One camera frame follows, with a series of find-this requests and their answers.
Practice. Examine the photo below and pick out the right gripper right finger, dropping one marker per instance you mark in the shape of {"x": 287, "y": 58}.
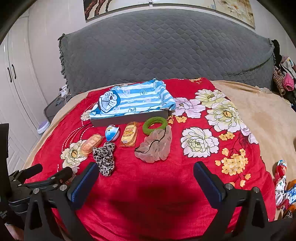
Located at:
{"x": 241, "y": 214}

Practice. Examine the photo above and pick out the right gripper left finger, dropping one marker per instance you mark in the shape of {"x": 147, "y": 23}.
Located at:
{"x": 40, "y": 223}

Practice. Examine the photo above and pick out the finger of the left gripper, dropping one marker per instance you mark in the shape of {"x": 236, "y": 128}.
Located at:
{"x": 19, "y": 177}
{"x": 59, "y": 178}

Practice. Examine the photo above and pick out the orange packaged bread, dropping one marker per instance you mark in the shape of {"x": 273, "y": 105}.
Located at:
{"x": 92, "y": 142}

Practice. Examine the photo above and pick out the leopard print scrunchie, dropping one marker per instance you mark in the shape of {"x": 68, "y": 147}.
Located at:
{"x": 104, "y": 158}

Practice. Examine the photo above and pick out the blue white surprise egg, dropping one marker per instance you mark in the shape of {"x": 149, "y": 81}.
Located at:
{"x": 112, "y": 133}

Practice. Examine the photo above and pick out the yellow packaged cake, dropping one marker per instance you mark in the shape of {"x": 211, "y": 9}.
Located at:
{"x": 129, "y": 135}

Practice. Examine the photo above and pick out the colourful snack wrappers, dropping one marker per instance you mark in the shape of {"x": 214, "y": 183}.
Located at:
{"x": 284, "y": 192}

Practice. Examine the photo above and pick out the purple trash bin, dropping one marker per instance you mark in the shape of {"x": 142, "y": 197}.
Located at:
{"x": 43, "y": 127}

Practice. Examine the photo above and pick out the grey bedside table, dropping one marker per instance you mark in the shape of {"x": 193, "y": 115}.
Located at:
{"x": 53, "y": 107}

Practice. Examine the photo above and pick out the white wardrobe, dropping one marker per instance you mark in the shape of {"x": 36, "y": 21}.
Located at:
{"x": 22, "y": 101}

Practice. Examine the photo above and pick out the red floral blanket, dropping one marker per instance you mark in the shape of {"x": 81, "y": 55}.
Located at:
{"x": 220, "y": 118}

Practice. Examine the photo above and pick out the grey shallow tray box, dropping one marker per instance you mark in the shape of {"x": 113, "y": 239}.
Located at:
{"x": 137, "y": 117}

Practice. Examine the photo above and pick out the blue striped Doraemon cloth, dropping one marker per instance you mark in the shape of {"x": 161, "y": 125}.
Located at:
{"x": 133, "y": 99}

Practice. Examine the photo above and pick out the grey quilted headboard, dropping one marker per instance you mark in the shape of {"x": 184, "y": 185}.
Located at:
{"x": 164, "y": 44}

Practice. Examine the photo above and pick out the pile of clothes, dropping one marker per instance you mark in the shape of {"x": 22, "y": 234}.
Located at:
{"x": 283, "y": 81}

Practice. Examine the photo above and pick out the white charger with cable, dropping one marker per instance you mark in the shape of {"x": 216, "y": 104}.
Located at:
{"x": 63, "y": 91}

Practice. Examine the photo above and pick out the wall painting panels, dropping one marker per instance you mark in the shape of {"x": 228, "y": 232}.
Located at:
{"x": 239, "y": 10}

